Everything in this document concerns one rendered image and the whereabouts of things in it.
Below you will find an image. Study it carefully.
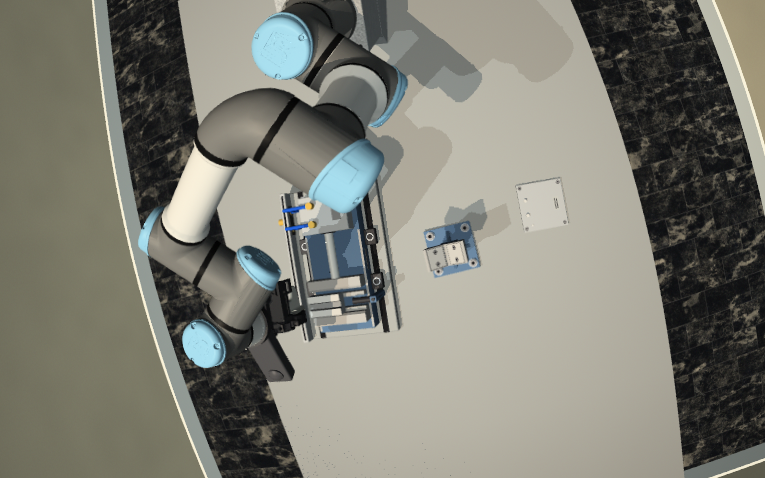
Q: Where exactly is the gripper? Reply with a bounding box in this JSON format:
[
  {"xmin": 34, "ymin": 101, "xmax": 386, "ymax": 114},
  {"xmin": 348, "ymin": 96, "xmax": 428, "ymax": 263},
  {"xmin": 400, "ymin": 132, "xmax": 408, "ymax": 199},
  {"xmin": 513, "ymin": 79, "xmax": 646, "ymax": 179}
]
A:
[{"xmin": 249, "ymin": 278, "xmax": 307, "ymax": 348}]

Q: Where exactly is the grey flat bar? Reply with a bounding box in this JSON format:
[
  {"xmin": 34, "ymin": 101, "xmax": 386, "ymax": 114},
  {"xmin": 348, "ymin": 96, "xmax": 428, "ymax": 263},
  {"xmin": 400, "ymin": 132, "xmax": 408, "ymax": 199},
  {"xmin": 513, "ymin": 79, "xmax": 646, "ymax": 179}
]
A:
[{"xmin": 345, "ymin": 304, "xmax": 369, "ymax": 312}]

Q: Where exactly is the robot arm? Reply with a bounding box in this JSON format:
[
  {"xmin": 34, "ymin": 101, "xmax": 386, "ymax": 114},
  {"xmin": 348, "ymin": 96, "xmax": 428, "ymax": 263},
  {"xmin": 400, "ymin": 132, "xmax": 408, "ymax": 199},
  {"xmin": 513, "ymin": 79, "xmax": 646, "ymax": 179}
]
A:
[{"xmin": 138, "ymin": 0, "xmax": 408, "ymax": 382}]

